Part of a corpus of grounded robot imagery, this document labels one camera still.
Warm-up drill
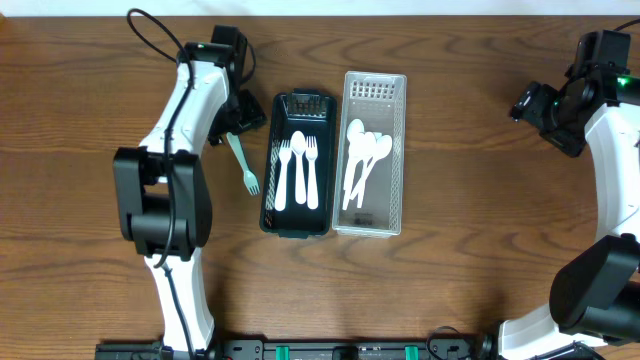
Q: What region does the white fork long handle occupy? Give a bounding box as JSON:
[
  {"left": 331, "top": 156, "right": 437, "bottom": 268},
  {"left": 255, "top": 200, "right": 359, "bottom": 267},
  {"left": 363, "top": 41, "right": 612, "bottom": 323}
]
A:
[{"left": 305, "top": 136, "right": 319, "bottom": 210}]

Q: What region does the white thin spoon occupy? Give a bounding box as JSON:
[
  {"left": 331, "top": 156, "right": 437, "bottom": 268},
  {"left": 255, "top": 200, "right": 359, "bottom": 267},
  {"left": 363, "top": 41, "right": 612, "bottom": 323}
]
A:
[
  {"left": 342, "top": 132, "right": 382, "bottom": 210},
  {"left": 350, "top": 134, "right": 393, "bottom": 208},
  {"left": 342, "top": 119, "right": 366, "bottom": 210}
]

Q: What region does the clear plastic basket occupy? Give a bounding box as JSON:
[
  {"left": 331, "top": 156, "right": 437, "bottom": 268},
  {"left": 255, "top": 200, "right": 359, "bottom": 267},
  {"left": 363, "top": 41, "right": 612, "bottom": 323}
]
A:
[{"left": 332, "top": 71, "right": 407, "bottom": 238}]

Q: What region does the dark green plastic basket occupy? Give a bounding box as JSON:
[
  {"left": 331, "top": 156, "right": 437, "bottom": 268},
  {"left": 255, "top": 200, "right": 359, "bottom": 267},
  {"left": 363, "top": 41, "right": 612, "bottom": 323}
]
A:
[{"left": 259, "top": 88, "right": 337, "bottom": 239}]

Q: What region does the white thick-handled spoon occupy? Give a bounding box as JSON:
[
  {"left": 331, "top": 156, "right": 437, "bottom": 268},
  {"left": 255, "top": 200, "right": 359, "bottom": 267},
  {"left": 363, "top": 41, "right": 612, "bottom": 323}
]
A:
[{"left": 291, "top": 131, "right": 307, "bottom": 204}]

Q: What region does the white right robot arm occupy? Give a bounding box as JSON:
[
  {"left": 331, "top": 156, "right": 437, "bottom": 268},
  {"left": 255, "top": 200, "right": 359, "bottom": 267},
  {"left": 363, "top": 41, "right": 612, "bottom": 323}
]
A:
[{"left": 494, "top": 71, "right": 639, "bottom": 359}]

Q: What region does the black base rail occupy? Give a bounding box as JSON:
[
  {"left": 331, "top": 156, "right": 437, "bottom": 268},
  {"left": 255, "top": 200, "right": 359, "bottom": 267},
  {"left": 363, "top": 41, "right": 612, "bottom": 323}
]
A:
[{"left": 94, "top": 334, "right": 499, "bottom": 360}]

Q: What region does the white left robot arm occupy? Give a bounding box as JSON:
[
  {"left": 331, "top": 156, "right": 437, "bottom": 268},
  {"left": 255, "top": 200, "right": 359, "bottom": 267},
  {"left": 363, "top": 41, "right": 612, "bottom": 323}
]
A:
[{"left": 113, "top": 39, "right": 265, "bottom": 359}]

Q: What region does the mint green plastic fork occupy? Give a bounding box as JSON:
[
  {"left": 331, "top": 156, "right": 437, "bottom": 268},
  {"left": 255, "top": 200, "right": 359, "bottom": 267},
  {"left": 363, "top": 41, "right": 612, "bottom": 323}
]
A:
[{"left": 226, "top": 132, "right": 260, "bottom": 196}]

